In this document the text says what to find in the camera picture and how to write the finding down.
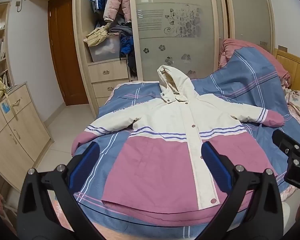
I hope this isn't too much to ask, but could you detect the blue plaid blanket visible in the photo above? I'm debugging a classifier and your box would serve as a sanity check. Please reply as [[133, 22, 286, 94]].
[[74, 47, 299, 240]]

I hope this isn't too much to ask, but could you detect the pink quilt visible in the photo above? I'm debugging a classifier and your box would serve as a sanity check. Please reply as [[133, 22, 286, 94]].
[[218, 38, 290, 85]]

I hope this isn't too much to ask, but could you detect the brown wooden door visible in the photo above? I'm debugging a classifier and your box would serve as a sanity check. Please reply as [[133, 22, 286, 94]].
[[48, 0, 89, 106]]

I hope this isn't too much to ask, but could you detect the clear plastic storage box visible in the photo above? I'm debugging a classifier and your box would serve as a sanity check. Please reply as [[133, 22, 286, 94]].
[[88, 35, 121, 63]]

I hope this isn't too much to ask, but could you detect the plain frosted sliding door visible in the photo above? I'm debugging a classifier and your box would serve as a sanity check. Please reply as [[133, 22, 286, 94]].
[[222, 0, 276, 53]]

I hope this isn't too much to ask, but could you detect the wardrobe drawer with handle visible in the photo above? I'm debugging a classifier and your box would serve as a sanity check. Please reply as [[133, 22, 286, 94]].
[[88, 62, 129, 83], [92, 79, 131, 98]]

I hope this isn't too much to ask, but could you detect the pile of dark clothes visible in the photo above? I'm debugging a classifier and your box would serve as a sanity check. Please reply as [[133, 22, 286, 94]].
[[108, 14, 133, 37]]

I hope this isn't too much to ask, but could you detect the light wooden wardrobe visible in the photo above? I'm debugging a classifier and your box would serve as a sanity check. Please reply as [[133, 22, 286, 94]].
[[72, 0, 277, 117]]

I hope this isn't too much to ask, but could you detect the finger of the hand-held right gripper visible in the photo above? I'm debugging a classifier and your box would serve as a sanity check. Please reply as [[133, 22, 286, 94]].
[[272, 129, 300, 157]]

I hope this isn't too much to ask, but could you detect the pink puffer coat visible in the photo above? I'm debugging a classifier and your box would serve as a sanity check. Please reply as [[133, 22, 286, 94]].
[[103, 0, 131, 23]]

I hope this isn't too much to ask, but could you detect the white and pink hooded jacket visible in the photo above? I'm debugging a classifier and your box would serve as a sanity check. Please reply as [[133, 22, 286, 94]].
[[71, 65, 285, 210]]

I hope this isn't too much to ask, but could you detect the wooden bed headboard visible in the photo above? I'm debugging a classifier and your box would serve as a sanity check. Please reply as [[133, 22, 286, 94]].
[[273, 48, 300, 92]]

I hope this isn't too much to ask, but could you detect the yellow crumpled cloth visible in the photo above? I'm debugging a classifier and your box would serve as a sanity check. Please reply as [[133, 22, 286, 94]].
[[83, 22, 111, 47]]

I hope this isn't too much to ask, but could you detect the frosted floral sliding door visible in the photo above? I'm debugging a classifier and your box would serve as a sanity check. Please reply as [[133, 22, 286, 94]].
[[128, 0, 225, 82]]

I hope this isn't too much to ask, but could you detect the royal blue garment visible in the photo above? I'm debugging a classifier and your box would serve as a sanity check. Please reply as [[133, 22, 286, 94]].
[[119, 35, 134, 56]]

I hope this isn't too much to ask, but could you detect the floral bedsheet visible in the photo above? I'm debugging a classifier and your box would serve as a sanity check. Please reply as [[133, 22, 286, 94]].
[[281, 86, 300, 123]]

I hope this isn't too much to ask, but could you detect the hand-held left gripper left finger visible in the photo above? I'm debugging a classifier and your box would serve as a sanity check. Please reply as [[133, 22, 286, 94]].
[[16, 141, 100, 240]]

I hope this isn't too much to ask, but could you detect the light wooden cabinet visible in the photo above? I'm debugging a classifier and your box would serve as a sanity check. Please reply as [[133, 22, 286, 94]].
[[0, 81, 51, 193]]

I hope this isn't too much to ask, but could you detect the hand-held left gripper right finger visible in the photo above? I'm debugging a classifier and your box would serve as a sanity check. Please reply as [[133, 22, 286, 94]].
[[201, 141, 285, 240]]

